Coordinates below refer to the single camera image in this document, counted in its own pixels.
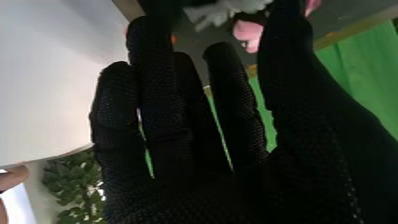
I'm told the white flower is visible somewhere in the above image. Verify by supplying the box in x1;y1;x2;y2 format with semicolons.
181;0;275;33

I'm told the white sheet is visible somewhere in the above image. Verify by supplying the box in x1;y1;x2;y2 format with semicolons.
0;0;145;169

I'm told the green leafy plant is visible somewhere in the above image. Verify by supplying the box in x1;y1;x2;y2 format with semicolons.
38;149;110;224

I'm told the large pink flower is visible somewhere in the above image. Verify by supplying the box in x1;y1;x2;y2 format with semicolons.
230;0;325;55

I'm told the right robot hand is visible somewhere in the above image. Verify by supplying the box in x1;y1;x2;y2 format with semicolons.
86;0;398;224

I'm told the dark mat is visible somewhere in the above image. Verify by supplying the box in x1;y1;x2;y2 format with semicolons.
136;0;398;86

